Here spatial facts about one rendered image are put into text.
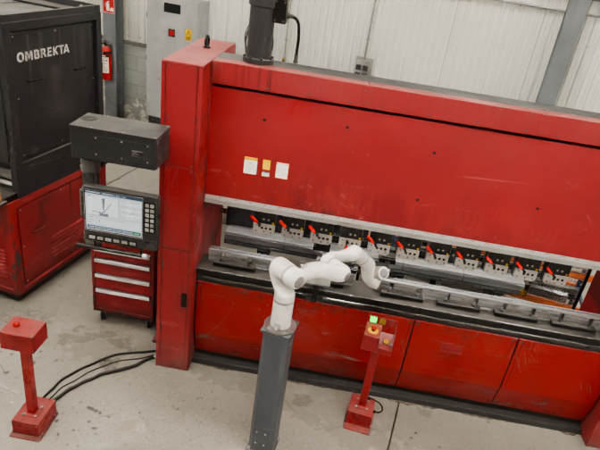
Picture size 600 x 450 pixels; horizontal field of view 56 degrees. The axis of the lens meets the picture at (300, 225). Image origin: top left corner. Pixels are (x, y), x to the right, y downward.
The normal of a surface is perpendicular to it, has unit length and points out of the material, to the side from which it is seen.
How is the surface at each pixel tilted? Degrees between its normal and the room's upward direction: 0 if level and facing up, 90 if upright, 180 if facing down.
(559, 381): 90
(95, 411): 0
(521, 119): 90
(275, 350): 90
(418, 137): 90
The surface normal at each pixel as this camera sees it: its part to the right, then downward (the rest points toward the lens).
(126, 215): -0.11, 0.44
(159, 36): -0.31, 0.40
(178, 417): 0.13, -0.88
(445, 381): -0.14, 0.64
